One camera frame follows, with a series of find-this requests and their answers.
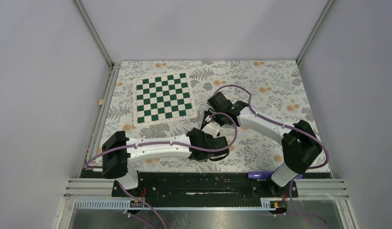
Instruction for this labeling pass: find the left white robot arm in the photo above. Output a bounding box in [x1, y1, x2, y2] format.
[102, 128, 229, 196]

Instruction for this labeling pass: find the floral tablecloth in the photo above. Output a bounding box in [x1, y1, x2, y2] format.
[92, 60, 317, 172]

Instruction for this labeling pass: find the purple marker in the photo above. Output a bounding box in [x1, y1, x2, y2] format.
[248, 171, 273, 180]

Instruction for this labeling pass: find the green white chessboard mat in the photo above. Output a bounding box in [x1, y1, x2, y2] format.
[133, 72, 197, 127]

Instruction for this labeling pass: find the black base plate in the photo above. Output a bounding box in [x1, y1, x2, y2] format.
[129, 172, 302, 208]

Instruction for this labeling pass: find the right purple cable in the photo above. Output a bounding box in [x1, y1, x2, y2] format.
[213, 84, 330, 228]

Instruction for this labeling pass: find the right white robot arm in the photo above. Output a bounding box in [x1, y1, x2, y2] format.
[207, 92, 323, 197]

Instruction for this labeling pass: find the aluminium frame rail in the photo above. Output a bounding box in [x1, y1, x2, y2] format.
[53, 62, 122, 229]

